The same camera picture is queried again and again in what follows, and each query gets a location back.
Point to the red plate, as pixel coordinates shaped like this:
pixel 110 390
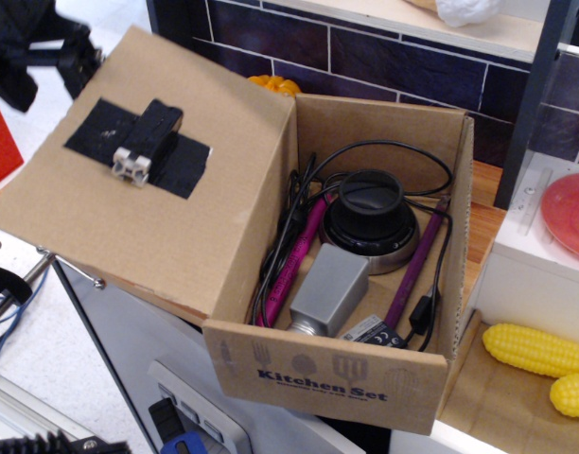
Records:
pixel 560 211

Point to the white toy oven cabinet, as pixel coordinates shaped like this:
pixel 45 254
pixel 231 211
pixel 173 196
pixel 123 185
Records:
pixel 152 355

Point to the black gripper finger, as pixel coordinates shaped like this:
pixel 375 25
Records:
pixel 77 63

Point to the black 3D mouse controller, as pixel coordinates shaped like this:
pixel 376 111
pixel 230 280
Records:
pixel 371 218

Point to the magenta pen left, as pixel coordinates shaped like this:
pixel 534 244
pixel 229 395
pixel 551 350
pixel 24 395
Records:
pixel 282 285

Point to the blue black clamp handle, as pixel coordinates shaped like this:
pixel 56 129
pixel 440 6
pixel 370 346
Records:
pixel 175 438

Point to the purple pen right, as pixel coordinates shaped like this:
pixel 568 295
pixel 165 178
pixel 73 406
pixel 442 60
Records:
pixel 416 264

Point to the silver metal shaker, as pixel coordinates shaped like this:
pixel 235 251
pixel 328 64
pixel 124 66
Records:
pixel 334 286

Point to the brown cardboard kitchen set box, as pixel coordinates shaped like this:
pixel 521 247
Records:
pixel 199 257

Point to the dark shelf frame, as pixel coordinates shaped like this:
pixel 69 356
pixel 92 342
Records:
pixel 515 77

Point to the yellow toy corn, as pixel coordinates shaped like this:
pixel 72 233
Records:
pixel 564 395
pixel 532 350

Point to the yellow toy corn upper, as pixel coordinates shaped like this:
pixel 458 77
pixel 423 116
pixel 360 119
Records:
pixel 532 350

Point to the yellow toy corn lower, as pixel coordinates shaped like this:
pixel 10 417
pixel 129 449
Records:
pixel 564 395

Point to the grey labelled adapter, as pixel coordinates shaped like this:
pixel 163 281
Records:
pixel 373 330

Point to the black heat sink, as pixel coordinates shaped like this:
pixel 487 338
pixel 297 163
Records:
pixel 59 443

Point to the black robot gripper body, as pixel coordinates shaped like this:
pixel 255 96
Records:
pixel 32 34

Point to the white toy cauliflower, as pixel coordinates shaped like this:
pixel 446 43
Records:
pixel 458 13

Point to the orange toy pumpkin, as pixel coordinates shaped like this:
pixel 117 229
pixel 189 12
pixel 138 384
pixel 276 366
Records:
pixel 277 84

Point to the black taped aluminium handle block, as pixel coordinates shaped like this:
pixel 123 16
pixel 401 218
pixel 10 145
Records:
pixel 142 149

